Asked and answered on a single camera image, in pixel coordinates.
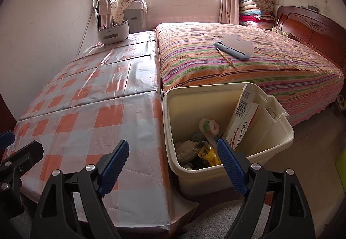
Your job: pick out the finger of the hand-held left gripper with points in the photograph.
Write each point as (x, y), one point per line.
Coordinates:
(6, 140)
(24, 157)

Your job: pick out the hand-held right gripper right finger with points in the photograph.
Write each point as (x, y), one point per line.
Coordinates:
(231, 166)

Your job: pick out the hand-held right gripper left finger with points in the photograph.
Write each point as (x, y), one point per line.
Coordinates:
(115, 166)

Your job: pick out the yellow snack wrapper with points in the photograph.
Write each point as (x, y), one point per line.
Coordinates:
(206, 156)

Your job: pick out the cream plastic bin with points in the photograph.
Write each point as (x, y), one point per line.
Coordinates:
(270, 147)

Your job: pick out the clear plastic bag green packet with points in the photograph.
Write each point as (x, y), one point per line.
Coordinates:
(209, 128)

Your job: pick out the white pink medicine box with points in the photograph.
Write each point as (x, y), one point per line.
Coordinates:
(243, 117)

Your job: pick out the orange white checkered tablecloth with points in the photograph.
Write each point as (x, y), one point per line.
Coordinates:
(81, 87)

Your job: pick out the bed with striped sheet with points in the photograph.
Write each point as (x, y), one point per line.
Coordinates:
(270, 76)

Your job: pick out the pencil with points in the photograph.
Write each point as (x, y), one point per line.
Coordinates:
(225, 58)

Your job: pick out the yellow green plastic object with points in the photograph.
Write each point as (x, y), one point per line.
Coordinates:
(342, 174)

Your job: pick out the grey white notebook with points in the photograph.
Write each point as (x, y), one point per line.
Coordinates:
(238, 44)

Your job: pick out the white slipper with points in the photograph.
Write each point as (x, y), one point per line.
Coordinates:
(342, 101)

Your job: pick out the white desktop organizer box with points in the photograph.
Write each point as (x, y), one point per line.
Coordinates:
(112, 34)

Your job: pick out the patterned pillow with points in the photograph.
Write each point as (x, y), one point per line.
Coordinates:
(281, 31)

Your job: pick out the white floor appliance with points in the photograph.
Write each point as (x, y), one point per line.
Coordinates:
(135, 21)

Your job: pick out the beige curtain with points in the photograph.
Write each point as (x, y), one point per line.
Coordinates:
(228, 3)

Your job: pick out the cream dotted cloth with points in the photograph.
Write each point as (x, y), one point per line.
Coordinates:
(121, 3)

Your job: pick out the brown wooden headboard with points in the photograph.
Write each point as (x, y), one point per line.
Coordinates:
(319, 28)

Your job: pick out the stack of folded quilts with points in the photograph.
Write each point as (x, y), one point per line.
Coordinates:
(256, 3)

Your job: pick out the small black item on headboard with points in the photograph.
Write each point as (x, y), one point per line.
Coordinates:
(313, 9)

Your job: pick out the clothes hanging on wall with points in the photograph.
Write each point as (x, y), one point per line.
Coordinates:
(104, 9)

